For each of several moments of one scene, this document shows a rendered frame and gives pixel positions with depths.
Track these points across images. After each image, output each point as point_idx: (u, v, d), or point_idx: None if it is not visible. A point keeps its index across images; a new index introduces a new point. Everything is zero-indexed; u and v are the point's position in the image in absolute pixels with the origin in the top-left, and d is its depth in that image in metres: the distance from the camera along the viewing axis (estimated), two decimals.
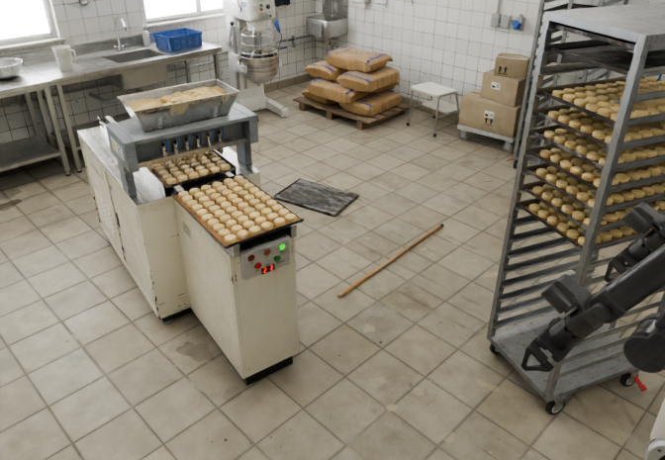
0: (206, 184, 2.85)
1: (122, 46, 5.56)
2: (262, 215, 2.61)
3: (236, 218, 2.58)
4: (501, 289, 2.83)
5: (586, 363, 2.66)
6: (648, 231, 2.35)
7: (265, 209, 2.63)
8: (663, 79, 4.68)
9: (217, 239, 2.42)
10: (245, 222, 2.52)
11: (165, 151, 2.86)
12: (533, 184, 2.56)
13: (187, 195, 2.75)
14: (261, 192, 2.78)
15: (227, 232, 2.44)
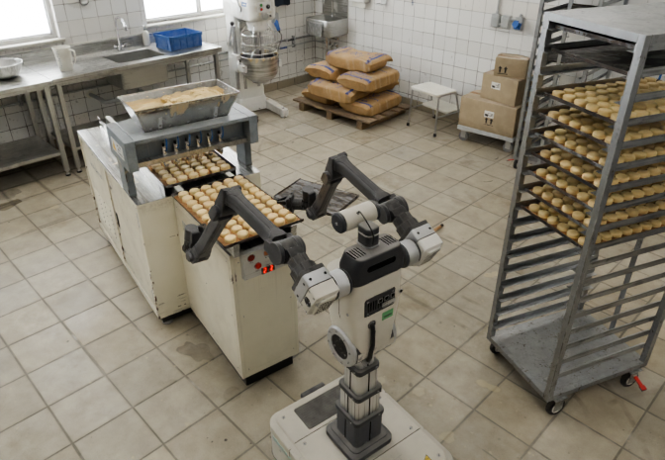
0: (206, 184, 2.85)
1: (122, 46, 5.56)
2: (262, 215, 2.61)
3: (236, 218, 2.58)
4: (501, 289, 2.83)
5: (586, 363, 2.66)
6: (648, 231, 2.35)
7: (265, 209, 2.63)
8: (663, 79, 4.68)
9: (217, 239, 2.42)
10: (245, 222, 2.52)
11: (165, 151, 2.86)
12: (533, 184, 2.56)
13: (187, 195, 2.75)
14: (261, 192, 2.78)
15: (227, 232, 2.44)
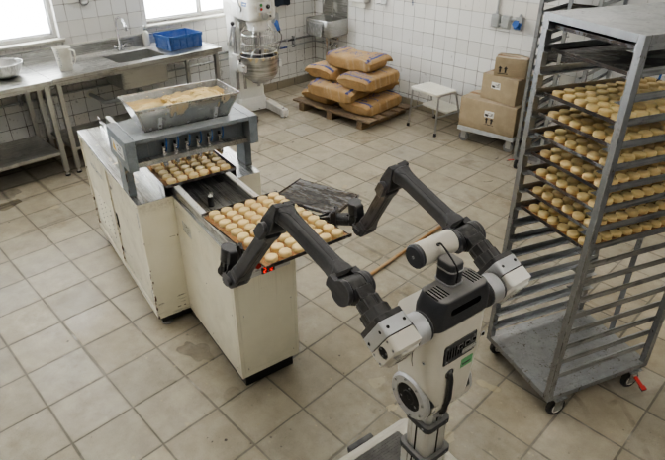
0: (238, 203, 2.57)
1: (122, 46, 5.56)
2: None
3: None
4: None
5: (586, 363, 2.66)
6: (648, 231, 2.35)
7: (308, 225, 2.33)
8: (663, 79, 4.68)
9: None
10: (287, 238, 2.23)
11: (165, 151, 2.86)
12: (533, 184, 2.56)
13: (219, 214, 2.47)
14: (301, 208, 2.49)
15: (267, 251, 2.14)
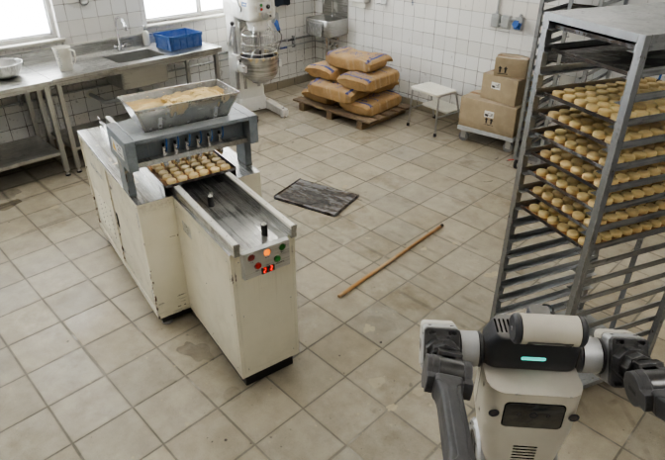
0: None
1: (122, 46, 5.56)
2: None
3: None
4: (501, 289, 2.83)
5: None
6: (648, 231, 2.35)
7: None
8: (663, 79, 4.68)
9: None
10: None
11: (165, 151, 2.86)
12: (533, 184, 2.56)
13: None
14: None
15: None
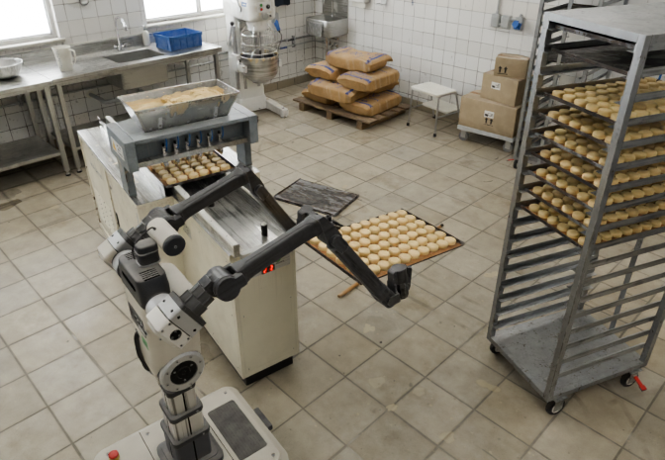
0: (424, 222, 2.57)
1: (122, 46, 5.56)
2: (368, 257, 2.27)
3: (358, 242, 2.37)
4: (501, 289, 2.83)
5: (586, 363, 2.66)
6: (648, 231, 2.35)
7: (376, 256, 2.25)
8: (663, 79, 4.68)
9: None
10: None
11: (165, 151, 2.86)
12: (533, 184, 2.56)
13: (397, 214, 2.62)
14: (417, 253, 2.30)
15: None
